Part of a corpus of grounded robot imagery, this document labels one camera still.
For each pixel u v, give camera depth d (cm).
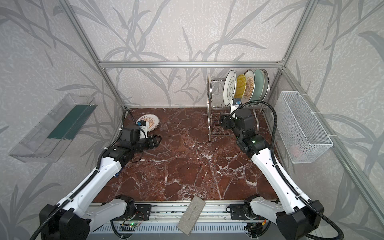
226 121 63
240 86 81
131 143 60
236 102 60
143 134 64
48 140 64
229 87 86
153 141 69
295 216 36
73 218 38
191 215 70
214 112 86
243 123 50
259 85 78
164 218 73
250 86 80
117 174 53
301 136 63
